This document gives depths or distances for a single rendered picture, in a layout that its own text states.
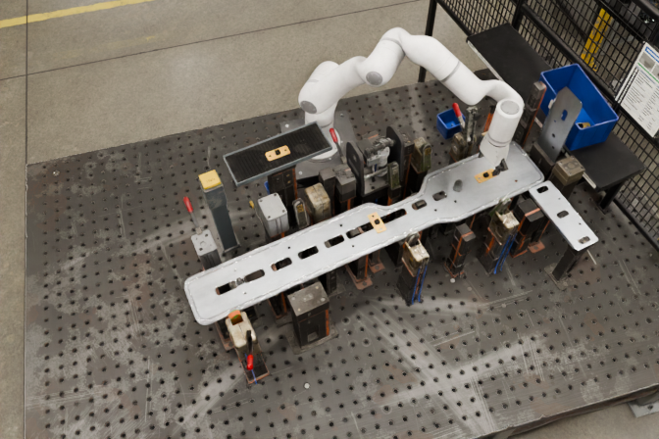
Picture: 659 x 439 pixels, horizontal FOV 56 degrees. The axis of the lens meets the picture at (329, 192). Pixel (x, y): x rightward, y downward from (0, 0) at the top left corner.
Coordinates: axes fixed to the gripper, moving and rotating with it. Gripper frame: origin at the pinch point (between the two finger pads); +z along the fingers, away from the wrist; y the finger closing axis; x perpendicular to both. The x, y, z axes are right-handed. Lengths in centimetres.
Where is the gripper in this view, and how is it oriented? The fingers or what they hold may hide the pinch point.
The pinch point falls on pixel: (488, 164)
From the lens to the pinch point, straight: 237.1
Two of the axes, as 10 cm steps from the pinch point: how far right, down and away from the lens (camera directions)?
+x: 9.0, -3.7, 2.4
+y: 4.4, 7.5, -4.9
